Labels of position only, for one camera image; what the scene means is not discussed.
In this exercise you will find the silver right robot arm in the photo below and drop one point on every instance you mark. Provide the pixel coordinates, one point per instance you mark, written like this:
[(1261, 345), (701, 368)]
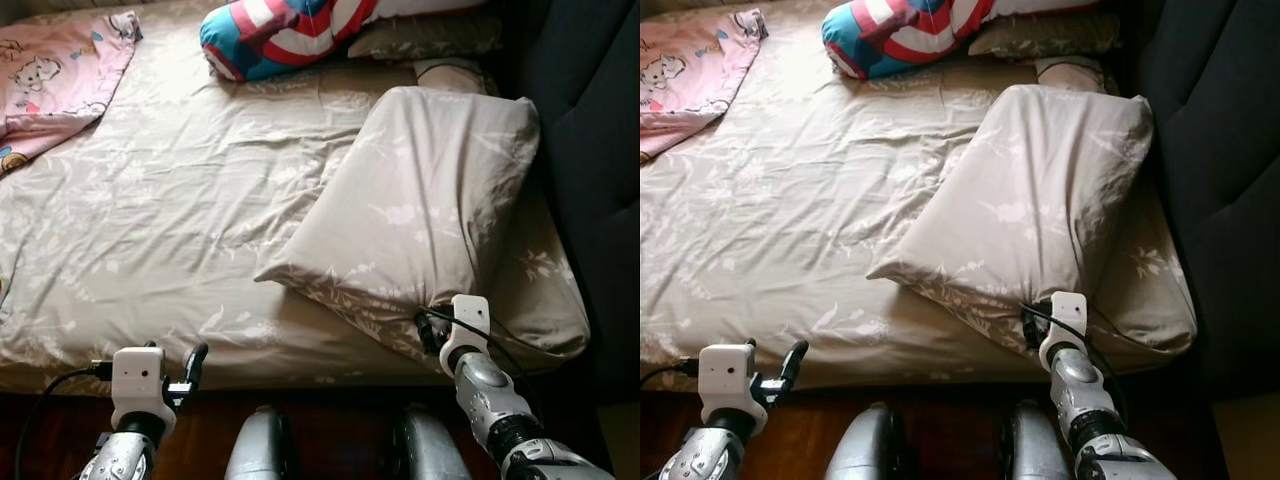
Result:
[(1080, 400), (490, 400)]

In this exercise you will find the beige floral bed sheet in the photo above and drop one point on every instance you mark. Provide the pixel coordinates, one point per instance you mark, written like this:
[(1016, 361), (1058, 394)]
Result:
[(830, 200), (200, 200)]

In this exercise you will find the silver left robot leg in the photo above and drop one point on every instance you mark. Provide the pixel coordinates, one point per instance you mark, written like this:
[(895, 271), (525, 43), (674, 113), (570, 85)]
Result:
[(860, 450), (255, 450)]

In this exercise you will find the silver robot leg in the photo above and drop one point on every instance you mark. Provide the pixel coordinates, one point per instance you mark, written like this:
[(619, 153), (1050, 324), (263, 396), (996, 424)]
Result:
[(860, 450), (255, 450), (425, 455), (1030, 455)]

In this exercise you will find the red white blue bolster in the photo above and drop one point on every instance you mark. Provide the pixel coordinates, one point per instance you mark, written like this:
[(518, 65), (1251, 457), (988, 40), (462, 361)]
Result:
[(890, 35), (270, 35)]

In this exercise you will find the small beige floral pillow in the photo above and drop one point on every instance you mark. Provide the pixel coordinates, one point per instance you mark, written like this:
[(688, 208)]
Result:
[(1050, 35), (430, 38)]

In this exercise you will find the silver right robot leg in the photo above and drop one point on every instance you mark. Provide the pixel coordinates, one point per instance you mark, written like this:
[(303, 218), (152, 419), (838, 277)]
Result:
[(1030, 455), (425, 455)]

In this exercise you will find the large beige floral pillow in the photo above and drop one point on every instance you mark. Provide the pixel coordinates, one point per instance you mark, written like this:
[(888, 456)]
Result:
[(1030, 200), (420, 200)]

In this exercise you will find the pale pink small pillow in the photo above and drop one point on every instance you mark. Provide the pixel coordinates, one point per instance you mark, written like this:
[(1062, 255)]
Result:
[(1070, 75), (450, 75)]

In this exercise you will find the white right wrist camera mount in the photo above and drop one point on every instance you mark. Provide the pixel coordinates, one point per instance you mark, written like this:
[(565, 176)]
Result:
[(1065, 312), (470, 315)]

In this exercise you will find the dark padded sofa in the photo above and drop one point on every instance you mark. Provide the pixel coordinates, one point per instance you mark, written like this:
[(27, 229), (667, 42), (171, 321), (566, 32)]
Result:
[(1220, 130), (590, 120)]

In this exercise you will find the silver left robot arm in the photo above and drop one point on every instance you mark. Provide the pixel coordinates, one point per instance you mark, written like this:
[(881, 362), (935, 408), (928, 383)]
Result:
[(705, 458), (120, 460)]

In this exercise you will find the pink cartoon print blanket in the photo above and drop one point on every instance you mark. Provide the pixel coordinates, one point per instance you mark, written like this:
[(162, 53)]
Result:
[(680, 70), (50, 80)]

